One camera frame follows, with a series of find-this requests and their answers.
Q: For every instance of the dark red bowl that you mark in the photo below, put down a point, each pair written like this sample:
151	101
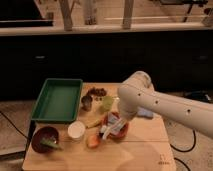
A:
47	132

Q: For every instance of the small metal cup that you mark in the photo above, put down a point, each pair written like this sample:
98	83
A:
86	102

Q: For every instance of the blue sponge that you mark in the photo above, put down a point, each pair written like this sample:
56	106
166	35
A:
142	112

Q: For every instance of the green vegetable toy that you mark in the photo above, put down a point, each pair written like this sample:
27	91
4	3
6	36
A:
50	143

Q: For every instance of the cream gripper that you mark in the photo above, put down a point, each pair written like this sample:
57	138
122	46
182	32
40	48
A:
126	123

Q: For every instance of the green plastic tray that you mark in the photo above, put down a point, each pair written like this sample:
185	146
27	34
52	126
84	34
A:
58	101

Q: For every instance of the white plastic cup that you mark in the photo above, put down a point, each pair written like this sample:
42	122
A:
76	130

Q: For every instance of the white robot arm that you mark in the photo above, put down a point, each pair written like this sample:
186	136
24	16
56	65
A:
136	92

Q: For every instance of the orange terracotta bowl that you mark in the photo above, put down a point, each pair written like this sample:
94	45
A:
120	135

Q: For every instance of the light blue cloth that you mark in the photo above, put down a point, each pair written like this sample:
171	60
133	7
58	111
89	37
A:
115	120

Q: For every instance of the orange fruit toy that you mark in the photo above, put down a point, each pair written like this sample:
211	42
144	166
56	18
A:
93	141

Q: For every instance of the wooden table board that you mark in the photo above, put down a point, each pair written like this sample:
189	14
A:
145	148

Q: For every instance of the light green plastic cup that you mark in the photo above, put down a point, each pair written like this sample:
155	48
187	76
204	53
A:
107	103

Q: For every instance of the yellow banana toy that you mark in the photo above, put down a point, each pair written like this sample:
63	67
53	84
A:
93	123

